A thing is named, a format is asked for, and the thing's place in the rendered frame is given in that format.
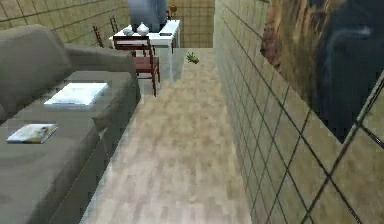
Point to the grey-brown sofa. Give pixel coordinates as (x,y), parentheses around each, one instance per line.
(40,166)

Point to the green house plant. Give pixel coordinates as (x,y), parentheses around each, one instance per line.
(192,58)

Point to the dark red wooden chair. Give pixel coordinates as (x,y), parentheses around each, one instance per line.
(145,63)
(172,10)

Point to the white table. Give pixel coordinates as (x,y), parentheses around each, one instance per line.
(166,38)

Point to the dark flat remote control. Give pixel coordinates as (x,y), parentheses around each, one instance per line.
(165,34)

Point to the white teapot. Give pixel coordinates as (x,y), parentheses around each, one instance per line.
(143,29)

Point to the white bowl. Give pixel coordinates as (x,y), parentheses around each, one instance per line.
(128,31)

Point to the yellow and white book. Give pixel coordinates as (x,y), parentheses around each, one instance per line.
(31,133)

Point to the grey-blue wall painting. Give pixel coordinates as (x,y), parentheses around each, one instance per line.
(147,15)

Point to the brown and blue wall painting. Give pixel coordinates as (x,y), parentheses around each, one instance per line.
(320,50)

